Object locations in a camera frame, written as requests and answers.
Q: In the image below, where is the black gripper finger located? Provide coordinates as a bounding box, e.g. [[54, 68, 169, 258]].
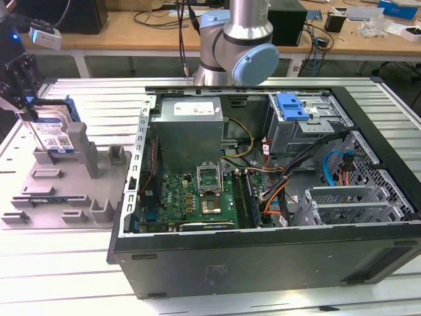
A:
[[8, 65, 39, 123]]

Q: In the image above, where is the hard disk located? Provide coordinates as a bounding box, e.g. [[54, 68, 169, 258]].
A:
[[16, 95, 80, 155]]

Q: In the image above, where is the blue data wire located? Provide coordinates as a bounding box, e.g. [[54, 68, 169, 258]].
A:
[[324, 149, 356, 188]]

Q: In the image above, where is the multicoloured power wire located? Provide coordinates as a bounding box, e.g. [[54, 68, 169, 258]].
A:
[[338, 153, 356, 187]]

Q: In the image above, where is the metal disk bay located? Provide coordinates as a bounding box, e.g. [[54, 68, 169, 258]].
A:
[[294, 186, 405, 226]]

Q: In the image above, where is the large black box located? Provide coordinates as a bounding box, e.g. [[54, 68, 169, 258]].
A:
[[6, 0, 109, 36]]

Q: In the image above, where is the wooden desk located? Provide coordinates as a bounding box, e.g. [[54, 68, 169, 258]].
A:
[[0, 0, 421, 55]]

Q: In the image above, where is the grey parts rack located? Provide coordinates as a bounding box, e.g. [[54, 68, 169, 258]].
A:
[[1, 123, 133, 233]]

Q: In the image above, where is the black case fan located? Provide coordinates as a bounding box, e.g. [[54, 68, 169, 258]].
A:
[[140, 134, 162, 211]]

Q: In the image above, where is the grey power supply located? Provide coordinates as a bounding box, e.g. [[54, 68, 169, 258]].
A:
[[150, 97, 225, 175]]

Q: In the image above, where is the green motherboard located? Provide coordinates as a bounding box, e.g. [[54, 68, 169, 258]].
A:
[[137, 164, 274, 233]]

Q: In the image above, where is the metal socket cover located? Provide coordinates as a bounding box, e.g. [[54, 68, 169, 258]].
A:
[[196, 161, 224, 195]]

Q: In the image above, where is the CPU socket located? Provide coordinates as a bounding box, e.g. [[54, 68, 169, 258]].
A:
[[199, 194, 223, 215]]

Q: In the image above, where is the black graphics card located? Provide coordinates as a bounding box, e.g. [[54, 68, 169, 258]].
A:
[[178, 220, 238, 232]]

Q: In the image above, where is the black RAM slot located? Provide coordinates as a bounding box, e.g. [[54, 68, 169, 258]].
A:
[[239, 169, 254, 228], [232, 169, 246, 228]]

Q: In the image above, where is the blue plastic drive latch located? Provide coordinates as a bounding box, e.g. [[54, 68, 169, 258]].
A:
[[276, 93, 310, 122]]

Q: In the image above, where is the black PC case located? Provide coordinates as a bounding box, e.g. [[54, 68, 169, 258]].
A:
[[107, 77, 421, 300]]

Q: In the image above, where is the black desktop computer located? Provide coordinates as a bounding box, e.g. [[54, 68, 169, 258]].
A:
[[268, 8, 309, 47]]

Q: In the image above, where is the metal optical drive cage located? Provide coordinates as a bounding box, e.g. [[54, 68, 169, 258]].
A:
[[266, 92, 355, 159]]

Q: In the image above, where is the small dark box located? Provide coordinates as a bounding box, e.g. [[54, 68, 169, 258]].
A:
[[324, 11, 347, 33]]

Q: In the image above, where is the white paper sheet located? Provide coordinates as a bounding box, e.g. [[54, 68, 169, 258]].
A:
[[347, 7, 385, 22]]

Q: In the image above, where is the clear plastic bag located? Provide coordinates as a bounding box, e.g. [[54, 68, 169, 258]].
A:
[[357, 18, 394, 38]]

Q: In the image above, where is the blue cardboard box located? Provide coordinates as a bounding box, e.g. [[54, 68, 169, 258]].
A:
[[377, 0, 419, 17]]

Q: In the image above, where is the white open box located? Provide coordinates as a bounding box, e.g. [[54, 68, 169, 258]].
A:
[[399, 26, 421, 43]]

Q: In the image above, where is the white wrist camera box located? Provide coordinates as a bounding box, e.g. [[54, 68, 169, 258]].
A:
[[19, 18, 63, 51]]

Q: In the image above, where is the thin black hanging cable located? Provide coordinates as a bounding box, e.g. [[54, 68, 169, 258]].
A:
[[176, 0, 193, 79]]

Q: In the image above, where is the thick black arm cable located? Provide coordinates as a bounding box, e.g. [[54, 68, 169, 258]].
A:
[[184, 0, 202, 38]]

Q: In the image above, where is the yellow and black wire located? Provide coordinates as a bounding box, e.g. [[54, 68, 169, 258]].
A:
[[223, 118, 256, 161]]

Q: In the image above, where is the orange flat wire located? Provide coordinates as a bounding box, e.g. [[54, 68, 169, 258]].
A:
[[262, 197, 284, 217]]

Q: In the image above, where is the black cable bundle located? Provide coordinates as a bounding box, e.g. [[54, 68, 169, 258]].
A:
[[259, 130, 349, 228]]

